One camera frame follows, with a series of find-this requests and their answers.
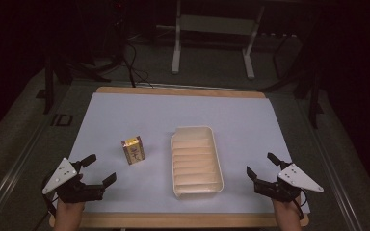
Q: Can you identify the pale blue table mat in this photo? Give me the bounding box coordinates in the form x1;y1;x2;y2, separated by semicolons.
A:
55;92;311;215

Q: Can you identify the person's left hand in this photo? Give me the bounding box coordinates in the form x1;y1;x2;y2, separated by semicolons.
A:
53;198;87;231

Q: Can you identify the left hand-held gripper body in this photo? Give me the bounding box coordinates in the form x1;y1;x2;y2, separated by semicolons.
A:
41;157;107;204

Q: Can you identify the white metal stand frame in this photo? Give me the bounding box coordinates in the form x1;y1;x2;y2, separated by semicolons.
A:
171;0;266;81

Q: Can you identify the person's right hand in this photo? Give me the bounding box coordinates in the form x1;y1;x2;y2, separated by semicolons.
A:
271;195;304;231

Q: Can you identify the small yellow printed box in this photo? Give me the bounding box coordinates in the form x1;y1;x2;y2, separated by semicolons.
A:
120;135;146;166

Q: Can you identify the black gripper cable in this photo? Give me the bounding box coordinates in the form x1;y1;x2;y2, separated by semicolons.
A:
295;188;308;221

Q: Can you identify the black floor cable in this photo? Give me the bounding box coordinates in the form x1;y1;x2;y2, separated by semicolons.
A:
120;39;154;89

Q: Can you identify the cream ribbed plastic tray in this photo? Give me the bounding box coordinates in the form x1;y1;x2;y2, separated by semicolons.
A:
170;125;225;198

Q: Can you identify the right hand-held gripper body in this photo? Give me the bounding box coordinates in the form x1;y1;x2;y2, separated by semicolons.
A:
253;162;325;204

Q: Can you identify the black tripod stand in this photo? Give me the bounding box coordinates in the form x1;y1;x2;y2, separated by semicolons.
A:
42;44;113;116
259;30;325;130

